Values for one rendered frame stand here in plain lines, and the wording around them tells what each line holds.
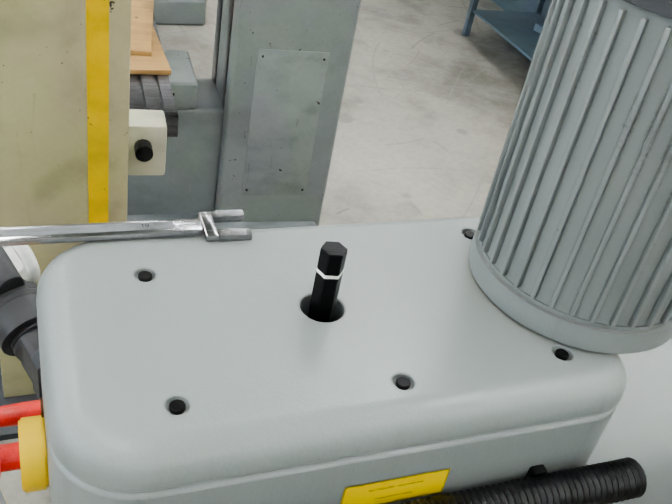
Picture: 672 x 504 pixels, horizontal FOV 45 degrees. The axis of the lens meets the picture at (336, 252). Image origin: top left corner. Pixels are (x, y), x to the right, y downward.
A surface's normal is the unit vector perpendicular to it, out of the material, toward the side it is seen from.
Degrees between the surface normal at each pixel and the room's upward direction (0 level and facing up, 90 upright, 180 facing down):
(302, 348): 0
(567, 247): 90
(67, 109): 90
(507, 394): 27
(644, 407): 0
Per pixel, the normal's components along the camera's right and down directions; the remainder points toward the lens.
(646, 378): 0.17, -0.80
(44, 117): 0.32, 0.60
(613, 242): -0.29, 0.52
